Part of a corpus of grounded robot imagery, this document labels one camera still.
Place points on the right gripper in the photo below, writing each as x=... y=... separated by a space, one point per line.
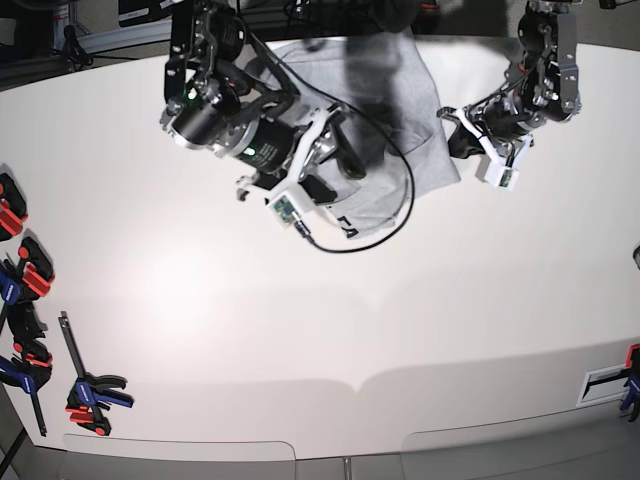
x=283 y=154

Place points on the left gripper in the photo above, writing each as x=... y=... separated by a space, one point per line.
x=476 y=135

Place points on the grey T-shirt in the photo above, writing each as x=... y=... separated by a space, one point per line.
x=395 y=130

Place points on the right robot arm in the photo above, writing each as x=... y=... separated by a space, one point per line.
x=226 y=91

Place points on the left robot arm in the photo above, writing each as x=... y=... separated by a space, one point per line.
x=543 y=86

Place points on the blue clamp at right edge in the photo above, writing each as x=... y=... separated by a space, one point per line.
x=632 y=399

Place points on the blue clamp at edge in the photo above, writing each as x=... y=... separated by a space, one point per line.
x=632 y=399
x=12 y=293

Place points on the red black clamp middle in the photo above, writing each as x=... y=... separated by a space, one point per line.
x=35 y=269

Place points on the red black clamp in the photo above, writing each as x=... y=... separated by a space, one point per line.
x=35 y=269
x=13 y=208

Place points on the red black clamp upper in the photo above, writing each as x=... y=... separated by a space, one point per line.
x=13 y=208

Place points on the blue clamp at left edge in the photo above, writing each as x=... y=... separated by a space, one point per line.
x=12 y=293

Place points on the blue black bar clamp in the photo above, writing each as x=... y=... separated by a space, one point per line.
x=91 y=395

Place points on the blue clamp lower left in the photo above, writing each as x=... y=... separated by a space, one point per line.
x=31 y=366

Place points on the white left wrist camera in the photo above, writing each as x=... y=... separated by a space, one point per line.
x=501 y=176

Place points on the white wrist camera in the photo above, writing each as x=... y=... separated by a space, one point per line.
x=501 y=176
x=290 y=205

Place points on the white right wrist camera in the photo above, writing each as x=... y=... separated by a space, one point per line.
x=290 y=205

